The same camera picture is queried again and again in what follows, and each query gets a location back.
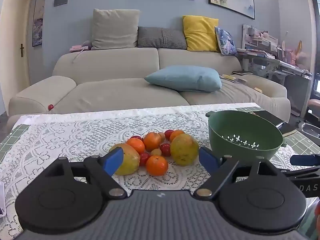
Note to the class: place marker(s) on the yellow cushion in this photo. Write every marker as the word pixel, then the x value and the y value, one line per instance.
pixel 200 33

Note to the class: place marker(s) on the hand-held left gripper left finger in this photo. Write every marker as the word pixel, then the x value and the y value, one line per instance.
pixel 113 161

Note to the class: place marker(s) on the small orange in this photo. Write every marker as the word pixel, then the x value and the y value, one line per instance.
pixel 135 145
pixel 152 141
pixel 157 165
pixel 177 133

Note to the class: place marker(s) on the blue patterned cushion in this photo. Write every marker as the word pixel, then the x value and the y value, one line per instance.
pixel 226 42

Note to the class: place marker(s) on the grey study desk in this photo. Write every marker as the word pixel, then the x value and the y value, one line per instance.
pixel 287 75

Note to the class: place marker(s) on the grey checked cushion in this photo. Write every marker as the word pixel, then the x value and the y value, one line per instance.
pixel 160 38

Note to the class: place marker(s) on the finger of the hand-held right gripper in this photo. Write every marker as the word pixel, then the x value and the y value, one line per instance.
pixel 305 172
pixel 305 160

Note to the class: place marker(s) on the dark wall switch panel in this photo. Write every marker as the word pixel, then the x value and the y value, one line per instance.
pixel 60 1

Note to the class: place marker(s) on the green colander bowl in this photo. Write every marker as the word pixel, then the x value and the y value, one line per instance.
pixel 240 127

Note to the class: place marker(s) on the cream door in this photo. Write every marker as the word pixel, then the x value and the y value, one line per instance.
pixel 15 42

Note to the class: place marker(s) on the brown longan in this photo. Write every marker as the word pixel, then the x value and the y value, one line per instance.
pixel 156 152

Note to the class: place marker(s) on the pile of books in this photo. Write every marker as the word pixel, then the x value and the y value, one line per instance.
pixel 257 45

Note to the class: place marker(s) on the white object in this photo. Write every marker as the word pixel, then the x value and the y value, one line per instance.
pixel 2 200

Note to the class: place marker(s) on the pink box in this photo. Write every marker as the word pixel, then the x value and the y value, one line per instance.
pixel 77 48

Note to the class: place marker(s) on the framed wall picture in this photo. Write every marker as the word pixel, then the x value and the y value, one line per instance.
pixel 39 17

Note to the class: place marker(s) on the red cherry tomato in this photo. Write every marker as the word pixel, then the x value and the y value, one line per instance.
pixel 144 158
pixel 136 137
pixel 168 134
pixel 165 149

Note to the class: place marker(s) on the beige sofa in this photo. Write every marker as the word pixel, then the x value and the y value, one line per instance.
pixel 112 92

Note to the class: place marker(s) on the black box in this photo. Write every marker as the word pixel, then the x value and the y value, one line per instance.
pixel 272 120

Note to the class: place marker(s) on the white lace tablecloth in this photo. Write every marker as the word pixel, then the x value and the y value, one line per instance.
pixel 62 140
pixel 12 137

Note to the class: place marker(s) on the thin books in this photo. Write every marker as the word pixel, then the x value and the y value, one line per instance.
pixel 233 78

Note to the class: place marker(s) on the black notebook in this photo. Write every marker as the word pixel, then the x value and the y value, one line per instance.
pixel 242 72

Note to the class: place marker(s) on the grey round container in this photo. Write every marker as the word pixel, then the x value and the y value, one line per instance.
pixel 311 130

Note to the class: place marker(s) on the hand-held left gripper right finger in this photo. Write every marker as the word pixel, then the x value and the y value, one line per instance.
pixel 207 158

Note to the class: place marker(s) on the yellow green mango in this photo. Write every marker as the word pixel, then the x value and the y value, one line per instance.
pixel 184 148
pixel 131 158

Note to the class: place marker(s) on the light blue pillow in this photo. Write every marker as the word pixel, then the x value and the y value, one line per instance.
pixel 185 78

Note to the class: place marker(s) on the small yellow item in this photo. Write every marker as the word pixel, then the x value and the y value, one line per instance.
pixel 258 89

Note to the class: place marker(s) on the beige cushion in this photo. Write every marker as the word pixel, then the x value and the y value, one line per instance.
pixel 115 30

